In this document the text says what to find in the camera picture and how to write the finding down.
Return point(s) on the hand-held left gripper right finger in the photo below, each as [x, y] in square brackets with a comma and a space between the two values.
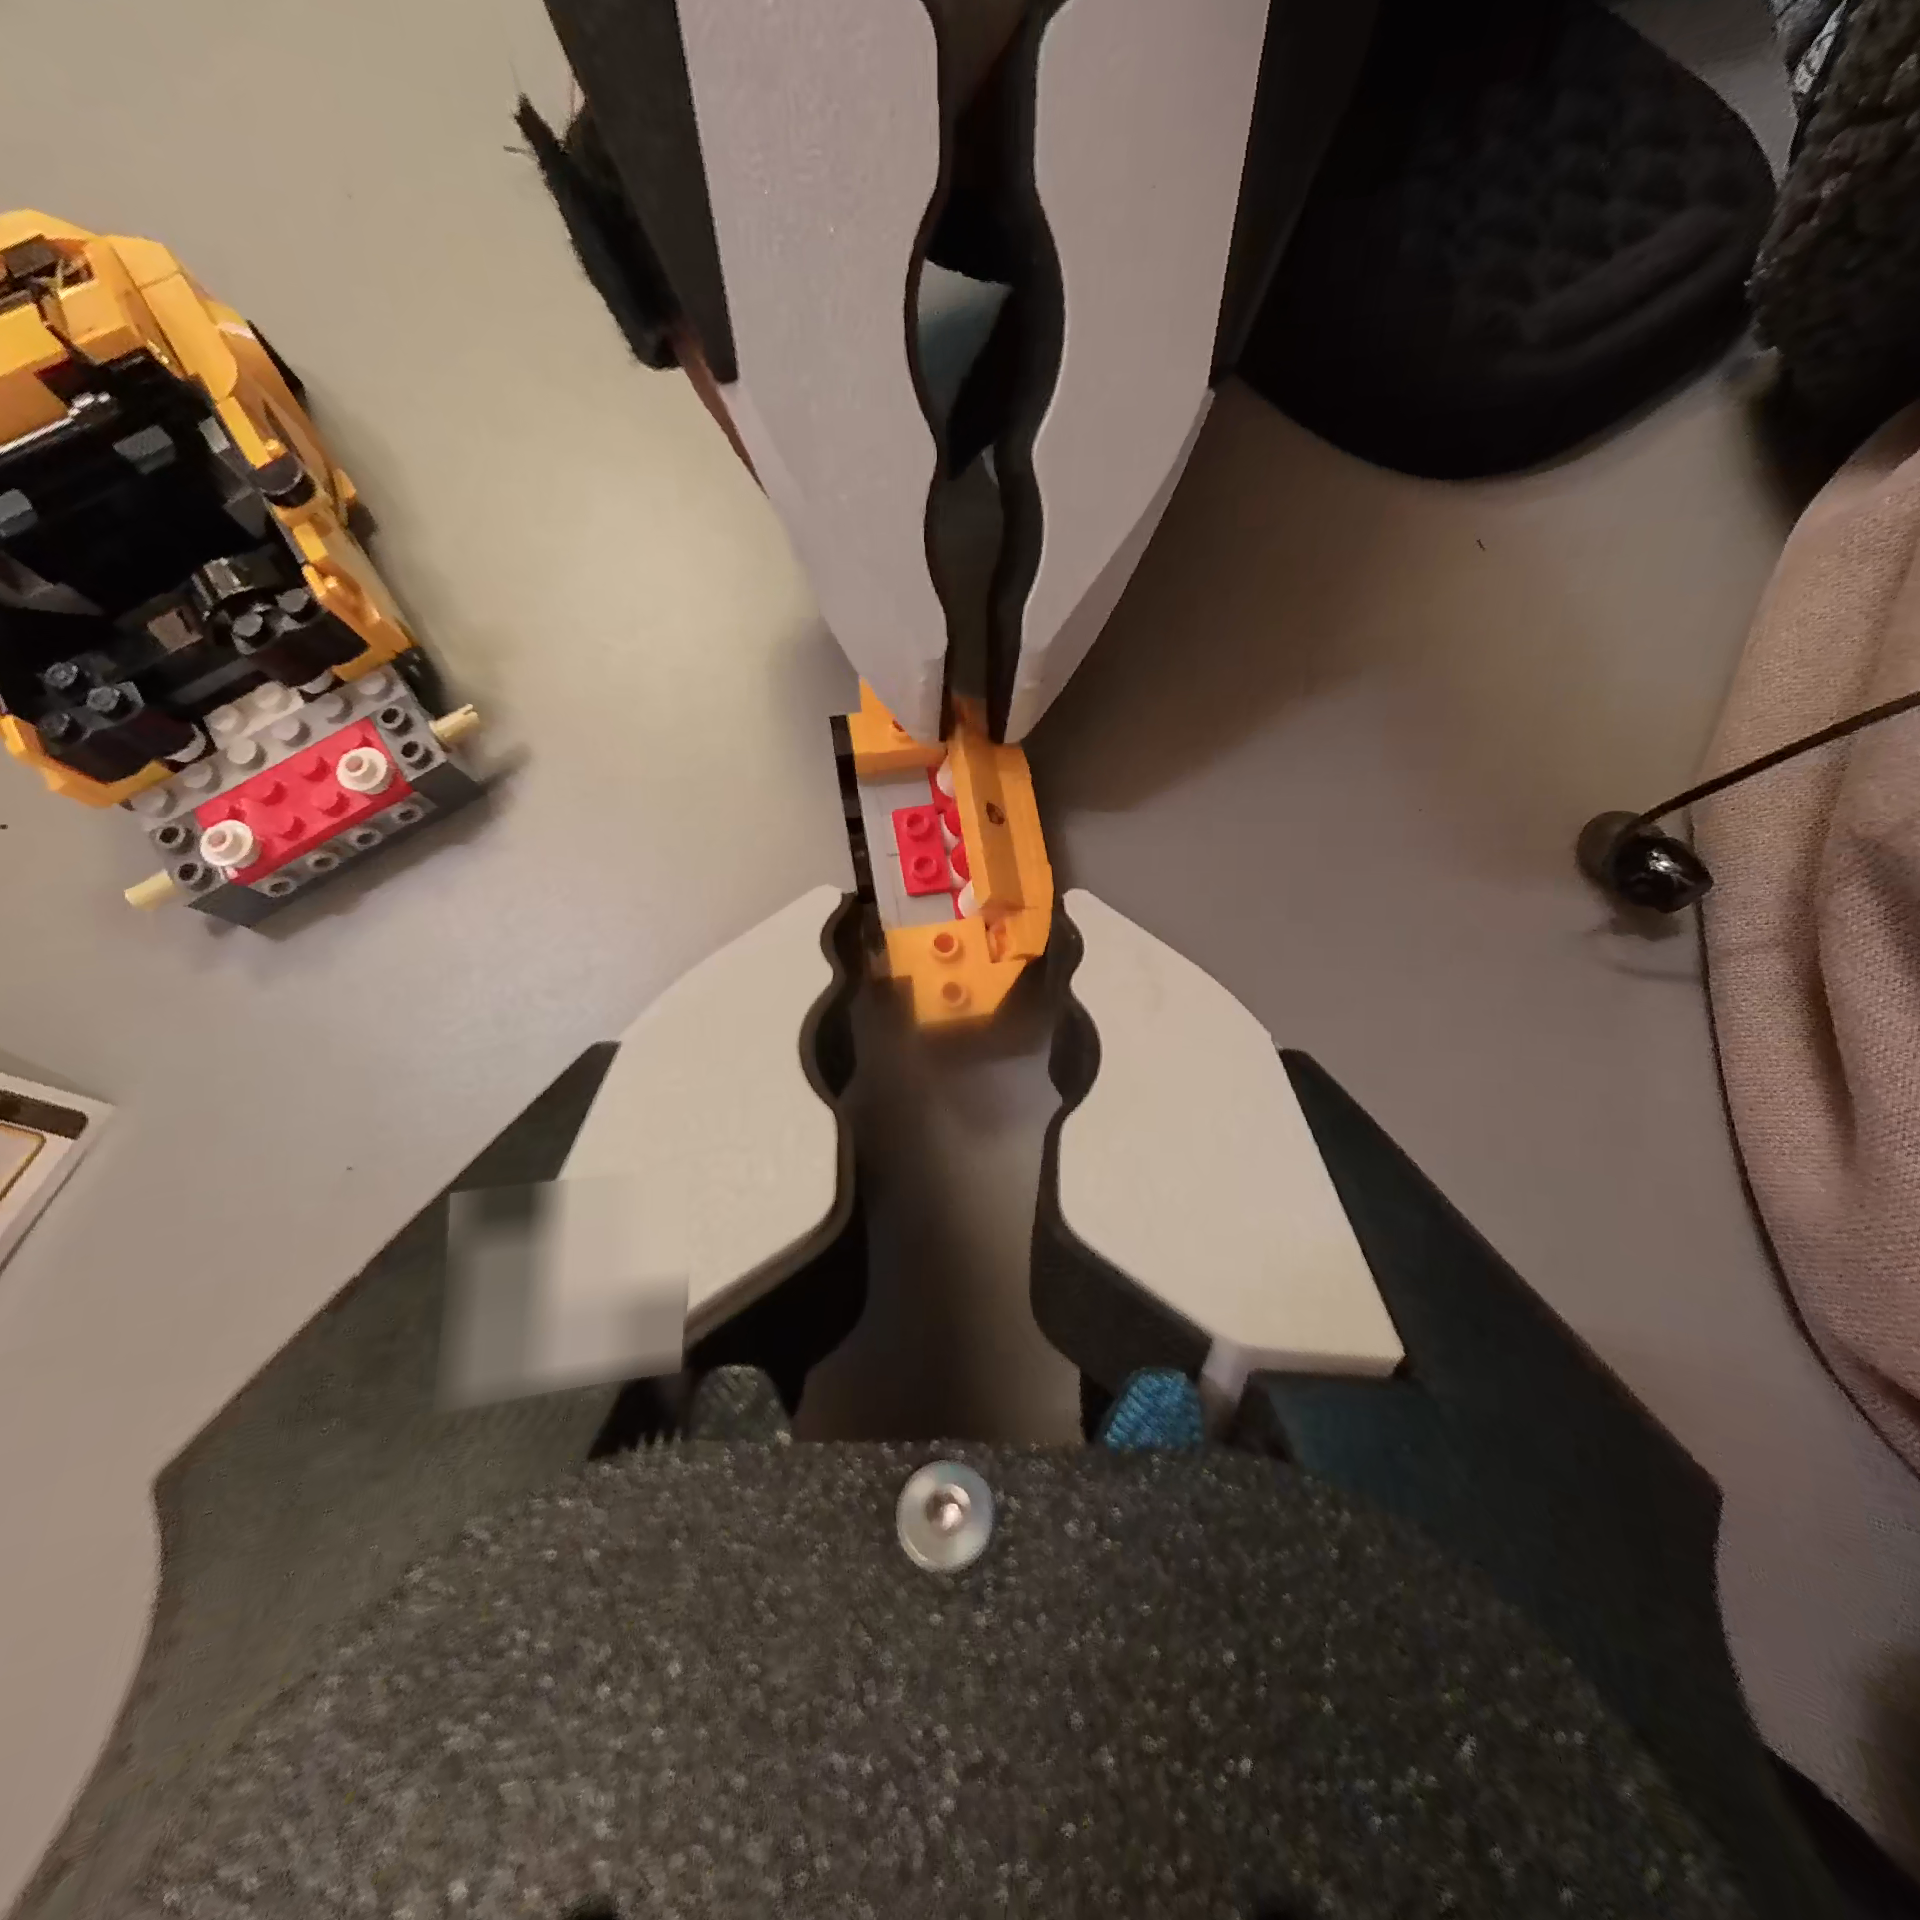
[1200, 1170]

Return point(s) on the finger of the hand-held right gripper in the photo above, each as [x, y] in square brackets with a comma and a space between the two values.
[825, 299]
[1140, 299]

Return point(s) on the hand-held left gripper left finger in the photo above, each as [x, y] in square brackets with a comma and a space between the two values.
[720, 1109]

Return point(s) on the grey plate lego subassembly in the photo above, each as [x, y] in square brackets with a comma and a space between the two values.
[945, 975]

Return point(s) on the yellow lego car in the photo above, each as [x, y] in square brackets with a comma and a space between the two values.
[271, 779]

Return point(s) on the black armrest pad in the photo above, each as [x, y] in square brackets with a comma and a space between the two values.
[1500, 255]

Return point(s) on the beige hooded sweatshirt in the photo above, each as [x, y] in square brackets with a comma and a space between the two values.
[1830, 975]

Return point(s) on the dark fleece jacket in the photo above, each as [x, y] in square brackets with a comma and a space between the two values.
[1846, 180]

